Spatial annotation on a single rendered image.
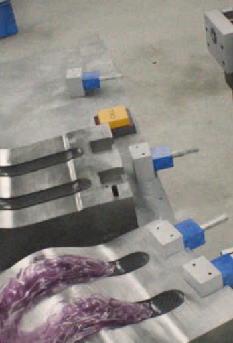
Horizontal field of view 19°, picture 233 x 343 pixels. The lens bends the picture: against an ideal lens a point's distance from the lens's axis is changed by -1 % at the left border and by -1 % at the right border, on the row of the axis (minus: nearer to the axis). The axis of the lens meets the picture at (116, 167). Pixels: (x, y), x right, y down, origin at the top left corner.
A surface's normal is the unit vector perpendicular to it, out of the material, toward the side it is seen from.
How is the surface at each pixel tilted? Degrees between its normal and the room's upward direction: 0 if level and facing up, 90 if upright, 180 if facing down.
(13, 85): 0
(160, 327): 19
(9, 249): 90
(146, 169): 90
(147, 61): 2
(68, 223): 90
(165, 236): 0
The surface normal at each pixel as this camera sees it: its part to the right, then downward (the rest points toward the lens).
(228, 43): 0.20, 0.51
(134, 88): -0.18, -0.82
